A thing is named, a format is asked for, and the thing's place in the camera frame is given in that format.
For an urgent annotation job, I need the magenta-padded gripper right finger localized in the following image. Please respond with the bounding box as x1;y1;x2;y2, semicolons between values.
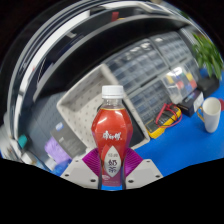
123;148;164;190

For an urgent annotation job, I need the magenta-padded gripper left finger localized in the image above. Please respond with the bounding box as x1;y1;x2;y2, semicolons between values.
60;148;103;190

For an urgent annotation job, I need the red drink bottle white cap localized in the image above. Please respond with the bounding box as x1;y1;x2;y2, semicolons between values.
90;84;134;188

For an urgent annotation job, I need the dark grey flat box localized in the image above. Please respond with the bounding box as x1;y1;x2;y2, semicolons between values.
49;121;88;158

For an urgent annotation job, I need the black speaker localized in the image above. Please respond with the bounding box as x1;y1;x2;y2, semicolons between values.
128;113;148;149

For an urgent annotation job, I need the black box with white label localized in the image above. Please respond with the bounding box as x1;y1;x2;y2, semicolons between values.
178;89;205;118

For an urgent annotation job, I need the white ceramic mug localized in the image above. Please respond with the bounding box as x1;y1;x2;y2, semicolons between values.
197;96;222;134

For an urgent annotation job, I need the clear organizer with colourful parts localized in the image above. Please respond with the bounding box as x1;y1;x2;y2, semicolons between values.
163;64;201;101

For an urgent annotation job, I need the plain black box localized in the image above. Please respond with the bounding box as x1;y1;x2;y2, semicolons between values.
196;76;221;98

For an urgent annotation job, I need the green potted plant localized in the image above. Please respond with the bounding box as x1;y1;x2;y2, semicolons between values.
190;31;224;80

